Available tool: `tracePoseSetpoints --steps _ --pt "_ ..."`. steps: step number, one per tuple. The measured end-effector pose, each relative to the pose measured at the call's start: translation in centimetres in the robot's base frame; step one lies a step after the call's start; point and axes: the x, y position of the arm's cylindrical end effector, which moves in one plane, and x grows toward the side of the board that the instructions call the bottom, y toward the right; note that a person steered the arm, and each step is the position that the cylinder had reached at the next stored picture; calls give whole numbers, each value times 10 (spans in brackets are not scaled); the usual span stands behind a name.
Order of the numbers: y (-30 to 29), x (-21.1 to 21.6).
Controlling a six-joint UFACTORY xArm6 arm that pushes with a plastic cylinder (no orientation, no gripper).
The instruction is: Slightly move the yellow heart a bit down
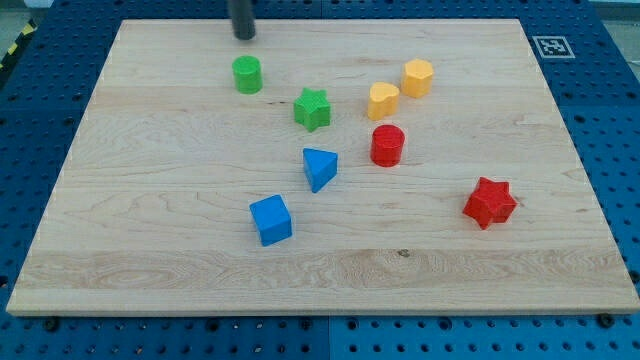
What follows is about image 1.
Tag yellow hexagon block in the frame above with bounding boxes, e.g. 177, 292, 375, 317
400, 59, 434, 98

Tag light wooden board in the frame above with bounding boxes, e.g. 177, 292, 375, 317
7, 19, 639, 317

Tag blue triangle block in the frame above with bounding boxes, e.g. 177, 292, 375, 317
303, 148, 338, 193

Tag green star block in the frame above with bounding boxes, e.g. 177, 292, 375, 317
294, 88, 331, 132

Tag yellow black hazard tape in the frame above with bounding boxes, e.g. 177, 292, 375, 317
1, 19, 38, 73

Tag blue cube block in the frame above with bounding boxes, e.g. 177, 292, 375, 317
249, 194, 293, 246

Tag white fiducial marker tag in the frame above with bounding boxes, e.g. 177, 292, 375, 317
532, 35, 575, 59

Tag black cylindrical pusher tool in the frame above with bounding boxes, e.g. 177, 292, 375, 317
227, 0, 256, 40

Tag black bolt lower left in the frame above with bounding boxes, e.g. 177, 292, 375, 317
42, 317, 60, 332

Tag red cylinder block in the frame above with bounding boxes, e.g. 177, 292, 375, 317
370, 124, 405, 167

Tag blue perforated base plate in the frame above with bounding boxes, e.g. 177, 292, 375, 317
1, 1, 639, 359

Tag black bolt lower right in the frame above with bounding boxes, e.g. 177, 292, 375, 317
596, 313, 616, 329

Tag yellow heart block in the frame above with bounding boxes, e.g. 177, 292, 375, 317
367, 82, 400, 121

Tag black bolt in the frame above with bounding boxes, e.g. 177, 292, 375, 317
42, 317, 60, 332
596, 313, 616, 329

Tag green cylinder block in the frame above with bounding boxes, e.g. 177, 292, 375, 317
232, 55, 263, 94

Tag red star block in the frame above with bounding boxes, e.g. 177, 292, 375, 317
462, 177, 518, 230

